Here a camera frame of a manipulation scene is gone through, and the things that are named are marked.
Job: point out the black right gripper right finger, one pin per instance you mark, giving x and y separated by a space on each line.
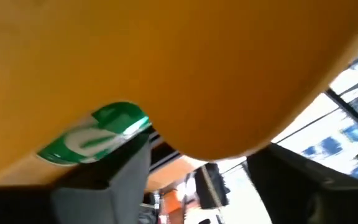
315 202

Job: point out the yellow plastic bin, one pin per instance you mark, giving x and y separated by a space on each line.
179 62

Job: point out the green Sprite soda can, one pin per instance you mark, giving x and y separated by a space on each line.
120 118

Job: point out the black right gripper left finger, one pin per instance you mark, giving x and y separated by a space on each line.
98 199

